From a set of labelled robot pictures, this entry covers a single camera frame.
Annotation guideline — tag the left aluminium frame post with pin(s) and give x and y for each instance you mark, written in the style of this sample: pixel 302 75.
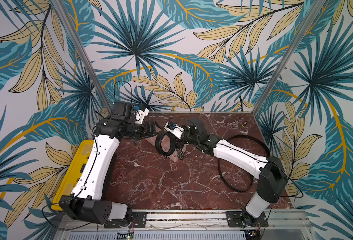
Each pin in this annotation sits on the left aluminium frame post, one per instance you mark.
pixel 73 35

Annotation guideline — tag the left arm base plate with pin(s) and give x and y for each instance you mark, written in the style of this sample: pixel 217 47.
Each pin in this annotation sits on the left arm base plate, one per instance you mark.
pixel 132 219

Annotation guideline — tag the aluminium frame post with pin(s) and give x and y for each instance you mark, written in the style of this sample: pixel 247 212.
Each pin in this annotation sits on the aluminium frame post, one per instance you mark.
pixel 73 35
pixel 307 21

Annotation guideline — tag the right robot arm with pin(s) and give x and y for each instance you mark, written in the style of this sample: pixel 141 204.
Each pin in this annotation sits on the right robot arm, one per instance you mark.
pixel 272 178

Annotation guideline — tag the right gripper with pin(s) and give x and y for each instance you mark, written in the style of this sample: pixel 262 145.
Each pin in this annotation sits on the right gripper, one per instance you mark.
pixel 176 140

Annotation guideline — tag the yellow tool case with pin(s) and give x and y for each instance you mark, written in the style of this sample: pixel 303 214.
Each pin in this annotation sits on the yellow tool case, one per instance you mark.
pixel 75 170

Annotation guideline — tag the aluminium front rail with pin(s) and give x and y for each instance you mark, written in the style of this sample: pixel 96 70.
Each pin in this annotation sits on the aluminium front rail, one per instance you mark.
pixel 193 225

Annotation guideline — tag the pink compartment storage tray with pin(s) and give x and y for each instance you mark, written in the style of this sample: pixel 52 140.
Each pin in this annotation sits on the pink compartment storage tray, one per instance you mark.
pixel 165 147

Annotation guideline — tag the right aluminium frame post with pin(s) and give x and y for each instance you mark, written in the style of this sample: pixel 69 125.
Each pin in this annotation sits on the right aluminium frame post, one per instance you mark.
pixel 307 21

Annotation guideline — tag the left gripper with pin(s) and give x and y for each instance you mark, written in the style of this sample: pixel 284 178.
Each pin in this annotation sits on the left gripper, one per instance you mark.
pixel 146 133

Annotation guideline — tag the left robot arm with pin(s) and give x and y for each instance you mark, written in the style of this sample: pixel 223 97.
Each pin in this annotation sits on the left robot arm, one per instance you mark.
pixel 85 202

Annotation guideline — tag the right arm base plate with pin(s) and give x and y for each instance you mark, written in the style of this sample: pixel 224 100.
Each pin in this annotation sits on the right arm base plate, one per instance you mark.
pixel 242 219

